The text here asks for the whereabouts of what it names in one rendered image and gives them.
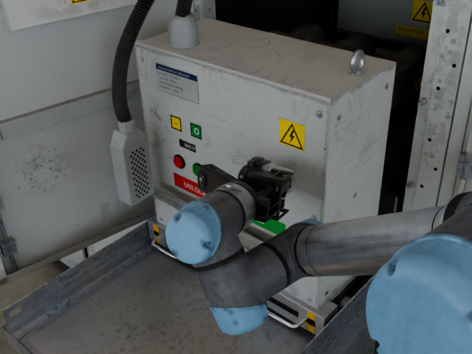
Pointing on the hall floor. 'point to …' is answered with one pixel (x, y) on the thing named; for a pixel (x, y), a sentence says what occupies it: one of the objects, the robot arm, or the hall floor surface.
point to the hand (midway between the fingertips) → (271, 171)
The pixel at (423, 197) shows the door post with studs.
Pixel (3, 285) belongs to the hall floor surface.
